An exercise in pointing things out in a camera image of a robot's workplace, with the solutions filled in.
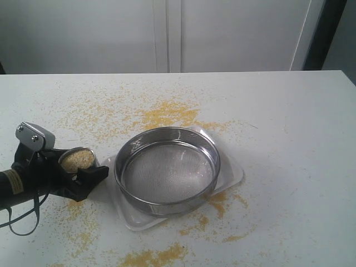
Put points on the stainless steel cup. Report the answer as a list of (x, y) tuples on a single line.
[(74, 150)]

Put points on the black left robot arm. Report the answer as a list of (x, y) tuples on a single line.
[(11, 184)]

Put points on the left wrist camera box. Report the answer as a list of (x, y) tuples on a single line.
[(35, 137)]

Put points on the round stainless steel sieve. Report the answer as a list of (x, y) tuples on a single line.
[(167, 171)]

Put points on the black vertical post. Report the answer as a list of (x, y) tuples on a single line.
[(323, 35)]

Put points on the grain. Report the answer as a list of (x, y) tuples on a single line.
[(78, 160)]

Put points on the white plastic tray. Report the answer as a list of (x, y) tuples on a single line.
[(231, 173)]

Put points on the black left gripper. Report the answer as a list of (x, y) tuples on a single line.
[(40, 172)]

